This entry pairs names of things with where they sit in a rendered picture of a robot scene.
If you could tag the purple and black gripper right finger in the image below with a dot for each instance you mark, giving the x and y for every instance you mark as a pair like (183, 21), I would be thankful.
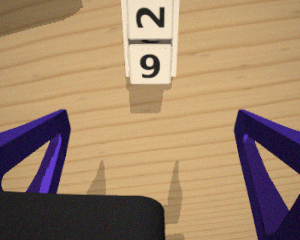
(267, 206)

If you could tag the white number cube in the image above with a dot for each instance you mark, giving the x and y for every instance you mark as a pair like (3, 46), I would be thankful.
(150, 61)
(150, 19)

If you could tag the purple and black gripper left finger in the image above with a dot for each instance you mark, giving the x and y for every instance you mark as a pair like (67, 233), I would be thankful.
(18, 143)

